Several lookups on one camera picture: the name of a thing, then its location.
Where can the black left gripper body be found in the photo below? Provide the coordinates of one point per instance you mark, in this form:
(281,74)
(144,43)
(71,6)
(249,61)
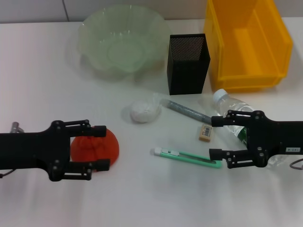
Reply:
(28,151)

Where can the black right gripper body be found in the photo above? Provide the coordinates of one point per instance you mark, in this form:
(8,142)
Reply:
(272,139)

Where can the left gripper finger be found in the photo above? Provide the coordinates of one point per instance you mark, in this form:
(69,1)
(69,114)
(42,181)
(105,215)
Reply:
(101,165)
(98,131)

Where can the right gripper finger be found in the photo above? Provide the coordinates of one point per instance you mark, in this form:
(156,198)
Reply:
(217,121)
(215,154)

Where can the orange fruit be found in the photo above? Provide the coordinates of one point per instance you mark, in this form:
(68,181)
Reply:
(97,151)

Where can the clear plastic water bottle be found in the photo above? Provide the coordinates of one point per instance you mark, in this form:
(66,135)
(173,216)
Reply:
(228,102)

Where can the white paper ball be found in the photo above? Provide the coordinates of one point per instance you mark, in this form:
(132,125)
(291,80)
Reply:
(143,111)

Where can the beige eraser with label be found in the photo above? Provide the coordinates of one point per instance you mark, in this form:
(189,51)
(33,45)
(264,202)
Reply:
(205,133)

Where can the green utility knife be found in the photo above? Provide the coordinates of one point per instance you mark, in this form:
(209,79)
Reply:
(189,159)

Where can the grey marker pen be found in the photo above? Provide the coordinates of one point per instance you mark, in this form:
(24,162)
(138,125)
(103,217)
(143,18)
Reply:
(187,110)

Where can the black mesh pen holder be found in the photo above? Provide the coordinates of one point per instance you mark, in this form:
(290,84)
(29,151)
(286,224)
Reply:
(187,68)

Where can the translucent green fruit bowl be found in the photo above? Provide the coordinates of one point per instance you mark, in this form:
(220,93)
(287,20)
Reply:
(123,45)

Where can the yellow plastic storage bin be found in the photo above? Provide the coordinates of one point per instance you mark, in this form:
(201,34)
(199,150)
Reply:
(248,47)

